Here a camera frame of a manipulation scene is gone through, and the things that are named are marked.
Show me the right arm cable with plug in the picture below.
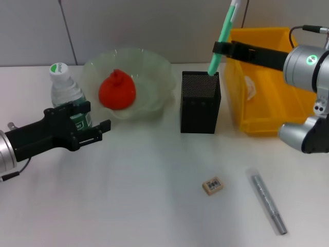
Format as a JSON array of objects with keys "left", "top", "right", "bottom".
[{"left": 288, "top": 24, "right": 329, "bottom": 49}]

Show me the beige eraser with barcode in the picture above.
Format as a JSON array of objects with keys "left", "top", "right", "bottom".
[{"left": 202, "top": 176, "right": 223, "bottom": 196}]

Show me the black mesh pen holder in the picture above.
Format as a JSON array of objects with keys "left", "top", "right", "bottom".
[{"left": 180, "top": 70, "right": 222, "bottom": 134}]

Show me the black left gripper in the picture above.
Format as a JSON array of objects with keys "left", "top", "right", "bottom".
[{"left": 4, "top": 100, "right": 112, "bottom": 163}]

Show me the green toothbrush case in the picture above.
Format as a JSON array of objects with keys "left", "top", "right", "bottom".
[{"left": 207, "top": 0, "right": 242, "bottom": 77}]

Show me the orange fruit with stem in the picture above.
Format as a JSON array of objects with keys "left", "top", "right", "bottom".
[{"left": 98, "top": 68, "right": 137, "bottom": 111}]

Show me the clear green-label water bottle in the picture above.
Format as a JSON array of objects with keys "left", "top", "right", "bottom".
[{"left": 49, "top": 62, "right": 93, "bottom": 129}]

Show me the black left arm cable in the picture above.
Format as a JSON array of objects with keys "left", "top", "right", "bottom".
[{"left": 0, "top": 157, "right": 32, "bottom": 182}]

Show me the white paper ball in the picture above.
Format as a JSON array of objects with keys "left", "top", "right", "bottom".
[{"left": 243, "top": 75, "right": 258, "bottom": 101}]

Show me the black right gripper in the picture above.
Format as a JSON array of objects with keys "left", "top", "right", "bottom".
[{"left": 212, "top": 40, "right": 290, "bottom": 70}]

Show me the yellow plastic bin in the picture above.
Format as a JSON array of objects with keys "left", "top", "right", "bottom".
[{"left": 224, "top": 27, "right": 320, "bottom": 137}]

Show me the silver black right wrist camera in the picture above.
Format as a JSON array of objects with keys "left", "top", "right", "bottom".
[{"left": 278, "top": 115, "right": 329, "bottom": 154}]

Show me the silver grey marker pen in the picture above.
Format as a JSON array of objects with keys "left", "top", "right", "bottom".
[{"left": 250, "top": 173, "right": 288, "bottom": 236}]

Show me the green wavy glass fruit bowl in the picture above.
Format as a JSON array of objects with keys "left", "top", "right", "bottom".
[{"left": 80, "top": 46, "right": 176, "bottom": 122}]

